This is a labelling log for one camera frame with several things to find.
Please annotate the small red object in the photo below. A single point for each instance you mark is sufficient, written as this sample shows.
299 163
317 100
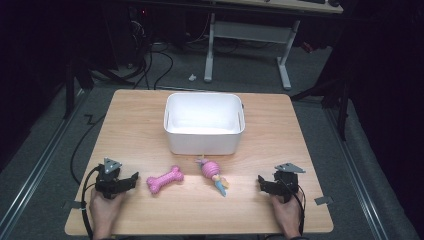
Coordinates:
307 47

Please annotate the pink bone chew toy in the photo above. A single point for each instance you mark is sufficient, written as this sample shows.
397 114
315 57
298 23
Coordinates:
165 180

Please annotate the black computer mouse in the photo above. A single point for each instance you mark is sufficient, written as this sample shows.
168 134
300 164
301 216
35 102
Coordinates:
333 3

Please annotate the white-legged wooden desk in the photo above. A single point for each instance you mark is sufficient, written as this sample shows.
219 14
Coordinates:
248 33

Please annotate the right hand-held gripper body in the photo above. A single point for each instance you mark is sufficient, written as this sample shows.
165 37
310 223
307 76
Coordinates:
286 183

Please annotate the grey tape piece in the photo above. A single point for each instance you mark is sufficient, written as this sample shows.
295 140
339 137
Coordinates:
323 200
75 204

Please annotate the black metal stand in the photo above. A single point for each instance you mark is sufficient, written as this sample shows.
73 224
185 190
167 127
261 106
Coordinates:
71 83
336 96

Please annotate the person's right hand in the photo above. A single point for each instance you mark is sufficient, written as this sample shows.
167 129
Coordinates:
286 213

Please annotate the white plastic bin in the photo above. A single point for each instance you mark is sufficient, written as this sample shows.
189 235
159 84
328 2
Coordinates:
204 123

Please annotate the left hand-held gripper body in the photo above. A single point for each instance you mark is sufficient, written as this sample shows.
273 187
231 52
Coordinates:
107 182

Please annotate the metal floor rail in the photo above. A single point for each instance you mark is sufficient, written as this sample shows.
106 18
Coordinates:
356 173
36 166

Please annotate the crumpled white paper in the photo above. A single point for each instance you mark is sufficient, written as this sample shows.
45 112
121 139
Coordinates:
192 77

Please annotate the black computer tower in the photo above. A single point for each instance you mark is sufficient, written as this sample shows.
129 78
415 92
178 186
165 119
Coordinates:
131 31

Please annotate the black keyboard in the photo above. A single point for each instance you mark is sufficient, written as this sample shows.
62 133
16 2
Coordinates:
311 1

